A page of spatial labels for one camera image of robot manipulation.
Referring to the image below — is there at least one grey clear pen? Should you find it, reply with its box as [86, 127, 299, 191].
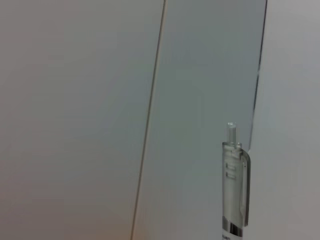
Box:
[221, 121, 252, 240]

